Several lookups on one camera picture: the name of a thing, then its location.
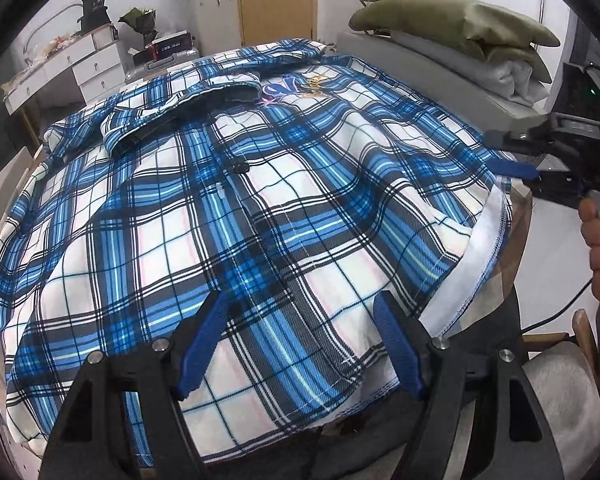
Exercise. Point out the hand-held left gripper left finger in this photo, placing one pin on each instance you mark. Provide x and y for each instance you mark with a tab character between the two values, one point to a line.
202	345

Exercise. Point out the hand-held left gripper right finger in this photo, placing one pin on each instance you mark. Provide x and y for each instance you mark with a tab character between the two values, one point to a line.
400	350

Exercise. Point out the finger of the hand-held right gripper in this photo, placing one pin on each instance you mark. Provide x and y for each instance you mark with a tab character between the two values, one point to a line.
505	139
517	170

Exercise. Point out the blue plaid shirt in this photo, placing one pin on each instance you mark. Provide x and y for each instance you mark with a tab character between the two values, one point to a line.
280	200

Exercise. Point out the white folded blanket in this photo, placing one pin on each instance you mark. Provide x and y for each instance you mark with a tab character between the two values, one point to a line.
510	80

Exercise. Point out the olive green pillow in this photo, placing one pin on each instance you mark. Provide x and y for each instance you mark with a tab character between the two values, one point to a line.
455	25

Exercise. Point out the wooden chair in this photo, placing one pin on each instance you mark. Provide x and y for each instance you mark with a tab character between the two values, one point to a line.
585	330

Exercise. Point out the grey plush cushion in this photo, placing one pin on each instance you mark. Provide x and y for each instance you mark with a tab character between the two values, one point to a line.
560	410

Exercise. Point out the wooden door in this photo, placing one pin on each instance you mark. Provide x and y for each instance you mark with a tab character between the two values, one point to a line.
280	5

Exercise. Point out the silver suitcase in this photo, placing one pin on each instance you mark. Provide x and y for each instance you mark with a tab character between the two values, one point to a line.
180	60

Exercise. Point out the white desk with drawers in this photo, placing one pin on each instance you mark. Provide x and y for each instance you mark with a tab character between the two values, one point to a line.
95	67

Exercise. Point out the black and red box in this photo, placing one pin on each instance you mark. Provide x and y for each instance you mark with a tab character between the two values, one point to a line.
165	46

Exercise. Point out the white cabinet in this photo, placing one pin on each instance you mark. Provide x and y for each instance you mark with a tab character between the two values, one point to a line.
215	20

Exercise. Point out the dark green bouquet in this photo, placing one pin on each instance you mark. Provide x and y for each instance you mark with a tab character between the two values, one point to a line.
140	22

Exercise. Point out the pile of desk clutter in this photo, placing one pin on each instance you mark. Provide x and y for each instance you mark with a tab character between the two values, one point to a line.
55	45

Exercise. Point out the black paper bag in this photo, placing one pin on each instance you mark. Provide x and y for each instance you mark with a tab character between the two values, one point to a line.
94	10

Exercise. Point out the rounded metal frame mirror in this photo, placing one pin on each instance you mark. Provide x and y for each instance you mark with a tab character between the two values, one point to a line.
35	30

